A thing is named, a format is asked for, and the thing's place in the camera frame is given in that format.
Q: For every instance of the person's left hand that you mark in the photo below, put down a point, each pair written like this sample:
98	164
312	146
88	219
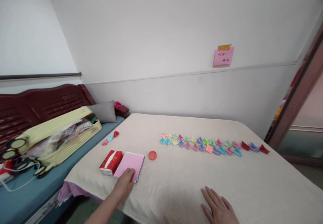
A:
123	182

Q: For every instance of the red and white tissue packet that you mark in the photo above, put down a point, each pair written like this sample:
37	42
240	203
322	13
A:
110	162

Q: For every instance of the teal folded paper piece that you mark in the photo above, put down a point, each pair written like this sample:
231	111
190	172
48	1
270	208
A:
110	138

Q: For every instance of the pink crumpled cloth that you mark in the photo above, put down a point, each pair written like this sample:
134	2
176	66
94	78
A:
117	105

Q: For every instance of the purple cloth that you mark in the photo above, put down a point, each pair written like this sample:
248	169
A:
66	192

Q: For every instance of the dark red wooden bench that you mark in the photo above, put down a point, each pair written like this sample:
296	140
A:
37	105

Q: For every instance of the pink folded paper piece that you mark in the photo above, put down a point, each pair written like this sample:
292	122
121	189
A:
104	142

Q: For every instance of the yellow suitcase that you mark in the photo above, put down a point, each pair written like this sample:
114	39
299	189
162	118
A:
63	124

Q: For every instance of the grey pillow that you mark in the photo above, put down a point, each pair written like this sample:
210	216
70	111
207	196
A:
104	110

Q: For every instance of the yellow tape strip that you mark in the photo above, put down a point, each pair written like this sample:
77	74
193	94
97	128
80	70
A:
224	47

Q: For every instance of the person's right hand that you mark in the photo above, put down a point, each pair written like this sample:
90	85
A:
219	207

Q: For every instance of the cream textured table cloth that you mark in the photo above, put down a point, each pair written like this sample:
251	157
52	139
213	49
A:
191	181

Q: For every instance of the stack of pink paper sheets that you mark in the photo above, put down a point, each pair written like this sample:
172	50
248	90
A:
128	164

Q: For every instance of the row of colourful origami boats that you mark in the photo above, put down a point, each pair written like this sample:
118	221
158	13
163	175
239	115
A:
214	145

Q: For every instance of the pink note on wall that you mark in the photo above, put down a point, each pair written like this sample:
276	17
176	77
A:
223	56

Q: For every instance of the blue bench cushion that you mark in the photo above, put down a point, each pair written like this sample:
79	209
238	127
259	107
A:
48	186

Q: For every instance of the red folded paper piece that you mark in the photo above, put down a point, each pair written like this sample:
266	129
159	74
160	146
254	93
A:
115	133

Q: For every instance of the red and white bag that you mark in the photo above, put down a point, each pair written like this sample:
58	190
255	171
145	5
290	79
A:
5	173

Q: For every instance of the brown door frame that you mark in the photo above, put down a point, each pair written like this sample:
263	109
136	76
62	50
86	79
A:
296	92

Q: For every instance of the red round lid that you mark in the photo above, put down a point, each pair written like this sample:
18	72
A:
152	155

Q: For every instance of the black rod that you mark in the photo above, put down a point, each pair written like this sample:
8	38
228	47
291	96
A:
40	76

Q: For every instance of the person's left fingers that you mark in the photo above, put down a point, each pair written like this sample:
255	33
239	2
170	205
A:
130	174

